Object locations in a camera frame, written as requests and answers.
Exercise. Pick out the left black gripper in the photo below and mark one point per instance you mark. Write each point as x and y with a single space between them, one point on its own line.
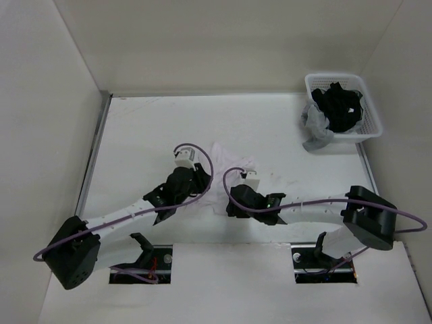
202 179

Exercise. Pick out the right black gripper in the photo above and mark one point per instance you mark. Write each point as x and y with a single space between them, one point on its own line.
231 213

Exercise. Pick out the white tank top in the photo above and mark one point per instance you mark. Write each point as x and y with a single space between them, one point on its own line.
216 199

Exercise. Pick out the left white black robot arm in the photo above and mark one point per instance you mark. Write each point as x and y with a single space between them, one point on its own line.
81 247

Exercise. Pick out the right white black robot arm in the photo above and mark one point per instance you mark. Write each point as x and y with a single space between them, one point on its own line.
365 220

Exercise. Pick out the grey tank top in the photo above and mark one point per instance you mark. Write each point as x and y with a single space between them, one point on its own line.
317 124

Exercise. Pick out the black tank top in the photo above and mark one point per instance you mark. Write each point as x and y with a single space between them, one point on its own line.
341 107

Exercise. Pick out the white plastic basket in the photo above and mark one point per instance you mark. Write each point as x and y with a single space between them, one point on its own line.
370 126

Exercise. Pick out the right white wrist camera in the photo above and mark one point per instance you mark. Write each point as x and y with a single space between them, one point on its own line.
251 179

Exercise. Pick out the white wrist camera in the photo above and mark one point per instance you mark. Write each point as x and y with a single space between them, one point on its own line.
251 179
185 157

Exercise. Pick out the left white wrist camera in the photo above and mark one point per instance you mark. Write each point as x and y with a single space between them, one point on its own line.
185 157

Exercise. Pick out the aluminium table edge rail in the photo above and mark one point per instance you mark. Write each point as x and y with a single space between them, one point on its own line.
94 150

